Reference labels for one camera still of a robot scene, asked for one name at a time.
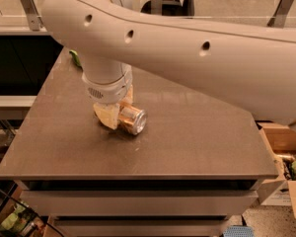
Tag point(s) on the lower grey table drawer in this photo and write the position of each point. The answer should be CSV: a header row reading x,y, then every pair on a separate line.
x,y
141,228

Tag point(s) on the blue mesh basket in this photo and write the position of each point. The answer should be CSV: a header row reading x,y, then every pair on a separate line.
x,y
239,231

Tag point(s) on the cardboard box with items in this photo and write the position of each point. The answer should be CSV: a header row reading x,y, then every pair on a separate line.
x,y
280,141

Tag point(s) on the black office chair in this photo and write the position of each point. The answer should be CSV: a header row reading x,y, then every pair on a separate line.
x,y
173,8

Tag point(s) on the green bag under table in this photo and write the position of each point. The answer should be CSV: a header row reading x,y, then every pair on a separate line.
x,y
16,221

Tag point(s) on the grey table drawer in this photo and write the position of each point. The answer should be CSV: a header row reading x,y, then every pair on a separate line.
x,y
141,228
139,203

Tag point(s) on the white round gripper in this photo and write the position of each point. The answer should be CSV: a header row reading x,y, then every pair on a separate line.
x,y
109,93

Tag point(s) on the orange soda can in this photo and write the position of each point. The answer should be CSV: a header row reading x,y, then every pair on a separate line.
x,y
131,119

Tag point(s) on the right metal railing bracket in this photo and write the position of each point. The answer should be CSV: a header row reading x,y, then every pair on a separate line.
x,y
280,15

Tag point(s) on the left metal railing bracket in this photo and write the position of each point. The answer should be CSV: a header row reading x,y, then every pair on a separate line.
x,y
33,18

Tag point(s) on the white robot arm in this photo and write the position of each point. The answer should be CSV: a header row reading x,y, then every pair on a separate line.
x,y
251,67

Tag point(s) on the upper grey table drawer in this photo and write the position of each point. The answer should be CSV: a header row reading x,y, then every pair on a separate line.
x,y
139,203

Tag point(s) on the green snack bag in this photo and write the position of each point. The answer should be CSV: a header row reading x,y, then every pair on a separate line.
x,y
75,58

